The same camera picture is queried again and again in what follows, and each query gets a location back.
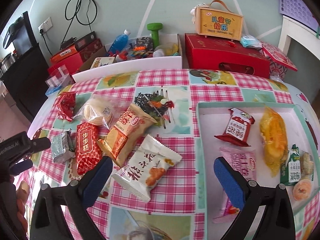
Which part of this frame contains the red patterned cake packet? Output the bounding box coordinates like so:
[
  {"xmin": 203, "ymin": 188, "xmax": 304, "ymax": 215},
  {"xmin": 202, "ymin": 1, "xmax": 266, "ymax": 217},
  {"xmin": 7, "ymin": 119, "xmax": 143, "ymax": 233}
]
[{"xmin": 75, "ymin": 122, "xmax": 102, "ymax": 176}]

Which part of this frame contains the red white snack packet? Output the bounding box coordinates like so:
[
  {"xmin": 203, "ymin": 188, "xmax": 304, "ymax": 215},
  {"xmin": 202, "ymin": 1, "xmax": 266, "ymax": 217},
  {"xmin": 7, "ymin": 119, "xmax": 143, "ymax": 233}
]
[{"xmin": 215, "ymin": 107, "xmax": 255, "ymax": 147}]

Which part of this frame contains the orange yellow snack packet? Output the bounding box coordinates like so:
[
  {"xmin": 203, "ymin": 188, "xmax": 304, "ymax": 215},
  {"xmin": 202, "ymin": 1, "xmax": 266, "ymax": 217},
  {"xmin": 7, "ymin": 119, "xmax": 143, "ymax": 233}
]
[{"xmin": 259, "ymin": 106, "xmax": 288, "ymax": 177}]

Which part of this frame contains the white foam board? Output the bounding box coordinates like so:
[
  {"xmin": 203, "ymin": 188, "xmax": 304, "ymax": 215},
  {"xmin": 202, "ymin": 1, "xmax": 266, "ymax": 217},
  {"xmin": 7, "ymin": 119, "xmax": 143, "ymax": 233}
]
[{"xmin": 72, "ymin": 56, "xmax": 183, "ymax": 82}]

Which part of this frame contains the black hanging cable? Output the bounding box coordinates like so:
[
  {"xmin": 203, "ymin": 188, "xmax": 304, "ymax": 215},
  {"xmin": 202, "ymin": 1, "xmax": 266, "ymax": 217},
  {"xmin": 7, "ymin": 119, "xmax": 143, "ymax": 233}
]
[{"xmin": 61, "ymin": 0, "xmax": 98, "ymax": 45}]

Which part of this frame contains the clear round cracker packet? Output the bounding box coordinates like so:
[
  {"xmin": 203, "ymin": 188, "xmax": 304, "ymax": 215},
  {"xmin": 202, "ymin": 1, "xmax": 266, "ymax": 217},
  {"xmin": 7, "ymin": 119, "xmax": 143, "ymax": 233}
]
[{"xmin": 300, "ymin": 151, "xmax": 314, "ymax": 176}]

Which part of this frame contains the black cabinet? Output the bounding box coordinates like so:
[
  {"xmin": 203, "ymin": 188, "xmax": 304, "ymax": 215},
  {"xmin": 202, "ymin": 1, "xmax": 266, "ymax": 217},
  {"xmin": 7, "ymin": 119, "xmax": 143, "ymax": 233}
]
[{"xmin": 0, "ymin": 11, "xmax": 51, "ymax": 123}]

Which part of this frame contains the pink plaid tablecloth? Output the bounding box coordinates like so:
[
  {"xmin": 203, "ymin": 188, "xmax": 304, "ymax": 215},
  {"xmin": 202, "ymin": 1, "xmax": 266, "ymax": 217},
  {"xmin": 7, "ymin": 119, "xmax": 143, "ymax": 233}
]
[{"xmin": 25, "ymin": 69, "xmax": 319, "ymax": 239}]

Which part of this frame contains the pink snack packet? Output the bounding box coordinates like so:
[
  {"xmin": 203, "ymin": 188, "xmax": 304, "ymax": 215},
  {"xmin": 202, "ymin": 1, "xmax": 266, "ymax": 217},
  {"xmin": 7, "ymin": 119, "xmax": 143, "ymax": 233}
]
[{"xmin": 213, "ymin": 147, "xmax": 257, "ymax": 224}]

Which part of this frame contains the blue tissue pack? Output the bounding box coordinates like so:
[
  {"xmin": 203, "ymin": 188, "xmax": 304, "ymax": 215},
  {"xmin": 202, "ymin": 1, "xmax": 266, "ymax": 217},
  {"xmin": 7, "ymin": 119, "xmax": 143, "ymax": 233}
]
[{"xmin": 45, "ymin": 86, "xmax": 63, "ymax": 97}]

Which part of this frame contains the orange black flat box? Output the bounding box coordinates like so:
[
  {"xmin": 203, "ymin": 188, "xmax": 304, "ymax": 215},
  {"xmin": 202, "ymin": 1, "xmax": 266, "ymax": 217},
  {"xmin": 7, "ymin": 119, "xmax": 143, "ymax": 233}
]
[{"xmin": 50, "ymin": 31, "xmax": 97, "ymax": 64}]

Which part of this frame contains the red box stack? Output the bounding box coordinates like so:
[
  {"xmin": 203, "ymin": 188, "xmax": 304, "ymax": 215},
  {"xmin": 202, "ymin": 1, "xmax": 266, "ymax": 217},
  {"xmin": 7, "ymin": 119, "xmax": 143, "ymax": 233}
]
[{"xmin": 47, "ymin": 39, "xmax": 103, "ymax": 74}]

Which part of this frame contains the green dumbbell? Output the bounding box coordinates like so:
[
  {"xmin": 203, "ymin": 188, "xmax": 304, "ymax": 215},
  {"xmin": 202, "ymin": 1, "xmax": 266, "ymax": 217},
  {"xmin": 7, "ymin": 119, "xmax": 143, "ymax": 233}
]
[{"xmin": 147, "ymin": 23, "xmax": 163, "ymax": 49}]

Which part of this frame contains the cardboard box of clutter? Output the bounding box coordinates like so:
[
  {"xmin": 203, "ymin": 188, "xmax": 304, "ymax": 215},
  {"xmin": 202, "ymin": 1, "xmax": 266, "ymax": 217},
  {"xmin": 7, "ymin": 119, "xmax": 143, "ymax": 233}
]
[{"xmin": 77, "ymin": 34, "xmax": 182, "ymax": 73}]

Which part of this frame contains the wall power socket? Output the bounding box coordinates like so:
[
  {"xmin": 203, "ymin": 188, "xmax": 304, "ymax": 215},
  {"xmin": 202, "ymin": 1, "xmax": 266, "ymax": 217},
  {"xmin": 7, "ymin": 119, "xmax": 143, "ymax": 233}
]
[{"xmin": 38, "ymin": 17, "xmax": 53, "ymax": 34}]

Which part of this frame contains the white side table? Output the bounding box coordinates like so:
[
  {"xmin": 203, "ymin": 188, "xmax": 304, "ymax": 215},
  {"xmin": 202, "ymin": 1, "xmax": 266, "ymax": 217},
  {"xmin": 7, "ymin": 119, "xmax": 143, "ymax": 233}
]
[{"xmin": 278, "ymin": 16, "xmax": 320, "ymax": 60}]

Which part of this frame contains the red patterned box lid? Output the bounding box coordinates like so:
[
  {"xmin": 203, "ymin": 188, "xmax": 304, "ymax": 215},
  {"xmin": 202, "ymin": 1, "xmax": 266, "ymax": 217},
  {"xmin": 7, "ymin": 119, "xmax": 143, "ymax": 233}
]
[{"xmin": 261, "ymin": 42, "xmax": 298, "ymax": 72}]

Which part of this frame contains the blue water bottle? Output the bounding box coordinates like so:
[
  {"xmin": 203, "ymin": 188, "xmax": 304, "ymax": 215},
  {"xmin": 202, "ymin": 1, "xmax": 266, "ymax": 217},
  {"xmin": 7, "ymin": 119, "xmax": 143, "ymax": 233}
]
[{"xmin": 107, "ymin": 29, "xmax": 131, "ymax": 56}]

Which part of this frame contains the bun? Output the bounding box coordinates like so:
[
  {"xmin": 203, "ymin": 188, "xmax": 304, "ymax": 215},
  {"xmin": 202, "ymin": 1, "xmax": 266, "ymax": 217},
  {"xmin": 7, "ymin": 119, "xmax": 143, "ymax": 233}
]
[{"xmin": 73, "ymin": 94, "xmax": 130, "ymax": 129}]

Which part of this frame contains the orange jelly cup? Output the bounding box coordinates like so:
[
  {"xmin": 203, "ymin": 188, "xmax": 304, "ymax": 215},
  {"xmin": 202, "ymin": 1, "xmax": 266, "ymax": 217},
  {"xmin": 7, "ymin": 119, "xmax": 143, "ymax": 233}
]
[{"xmin": 292, "ymin": 176, "xmax": 312, "ymax": 201}]

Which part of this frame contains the clear plaid plastic box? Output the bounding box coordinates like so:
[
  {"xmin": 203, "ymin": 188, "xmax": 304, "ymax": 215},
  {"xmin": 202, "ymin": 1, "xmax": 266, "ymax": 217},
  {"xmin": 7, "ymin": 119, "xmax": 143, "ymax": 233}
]
[{"xmin": 46, "ymin": 65, "xmax": 74, "ymax": 88}]

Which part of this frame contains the large red gift box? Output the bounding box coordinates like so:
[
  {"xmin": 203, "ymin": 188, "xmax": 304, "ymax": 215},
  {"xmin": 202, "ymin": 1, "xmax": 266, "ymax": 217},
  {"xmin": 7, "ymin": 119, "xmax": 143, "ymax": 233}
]
[{"xmin": 185, "ymin": 33, "xmax": 270, "ymax": 78}]

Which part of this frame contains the light blue face mask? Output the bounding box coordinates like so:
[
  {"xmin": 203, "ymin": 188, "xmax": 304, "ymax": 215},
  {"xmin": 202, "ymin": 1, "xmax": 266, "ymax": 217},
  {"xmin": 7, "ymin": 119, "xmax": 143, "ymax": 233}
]
[{"xmin": 240, "ymin": 34, "xmax": 263, "ymax": 49}]

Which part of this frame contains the teal rimmed white tray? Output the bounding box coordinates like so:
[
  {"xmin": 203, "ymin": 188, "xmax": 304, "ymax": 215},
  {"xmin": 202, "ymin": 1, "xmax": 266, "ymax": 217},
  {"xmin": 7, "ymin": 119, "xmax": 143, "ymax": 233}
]
[{"xmin": 196, "ymin": 102, "xmax": 319, "ymax": 239}]

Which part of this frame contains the person's left hand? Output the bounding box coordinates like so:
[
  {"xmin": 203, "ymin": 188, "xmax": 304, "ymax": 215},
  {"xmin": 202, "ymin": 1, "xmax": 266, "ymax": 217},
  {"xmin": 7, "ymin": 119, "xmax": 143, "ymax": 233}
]
[{"xmin": 16, "ymin": 180, "xmax": 30, "ymax": 233}]

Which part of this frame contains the red foil snack packet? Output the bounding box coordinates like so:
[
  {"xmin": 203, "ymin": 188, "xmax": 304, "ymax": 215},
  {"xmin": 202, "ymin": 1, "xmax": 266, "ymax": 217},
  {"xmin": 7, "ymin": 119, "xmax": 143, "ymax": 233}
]
[{"xmin": 56, "ymin": 92, "xmax": 76, "ymax": 122}]

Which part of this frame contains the yellow wooden handle box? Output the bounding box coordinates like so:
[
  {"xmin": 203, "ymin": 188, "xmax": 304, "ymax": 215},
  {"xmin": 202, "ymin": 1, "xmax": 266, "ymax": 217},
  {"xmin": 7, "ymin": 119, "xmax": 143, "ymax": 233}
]
[{"xmin": 190, "ymin": 0, "xmax": 244, "ymax": 41}]

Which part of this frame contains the white monkey-mushroom biscuit packet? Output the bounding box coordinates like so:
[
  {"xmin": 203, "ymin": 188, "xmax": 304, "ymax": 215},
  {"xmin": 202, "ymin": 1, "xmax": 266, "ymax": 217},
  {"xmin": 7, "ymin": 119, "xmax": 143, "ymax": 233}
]
[{"xmin": 112, "ymin": 134, "xmax": 182, "ymax": 203}]

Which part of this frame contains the green white biscuit packet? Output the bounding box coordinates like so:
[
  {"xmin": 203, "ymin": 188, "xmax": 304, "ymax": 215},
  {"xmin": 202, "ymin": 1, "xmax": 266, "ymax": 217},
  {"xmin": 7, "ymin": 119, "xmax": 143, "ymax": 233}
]
[{"xmin": 280, "ymin": 144, "xmax": 301, "ymax": 186}]

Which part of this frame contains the beige orange biscuit packet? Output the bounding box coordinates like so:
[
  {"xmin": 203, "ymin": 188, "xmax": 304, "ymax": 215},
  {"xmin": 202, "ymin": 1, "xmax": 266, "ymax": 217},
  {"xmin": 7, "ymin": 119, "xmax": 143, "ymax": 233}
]
[{"xmin": 97, "ymin": 103, "xmax": 157, "ymax": 167}]

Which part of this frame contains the silver green snack packet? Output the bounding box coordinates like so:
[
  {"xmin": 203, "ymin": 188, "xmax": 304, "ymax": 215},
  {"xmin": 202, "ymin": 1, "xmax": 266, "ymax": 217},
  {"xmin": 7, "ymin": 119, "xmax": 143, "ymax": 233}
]
[{"xmin": 51, "ymin": 131, "xmax": 75, "ymax": 164}]

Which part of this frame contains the purple perforated basket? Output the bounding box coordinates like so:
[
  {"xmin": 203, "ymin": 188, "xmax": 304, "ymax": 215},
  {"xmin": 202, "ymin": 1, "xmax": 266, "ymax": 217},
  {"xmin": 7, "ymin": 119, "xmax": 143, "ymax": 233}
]
[{"xmin": 279, "ymin": 0, "xmax": 319, "ymax": 32}]

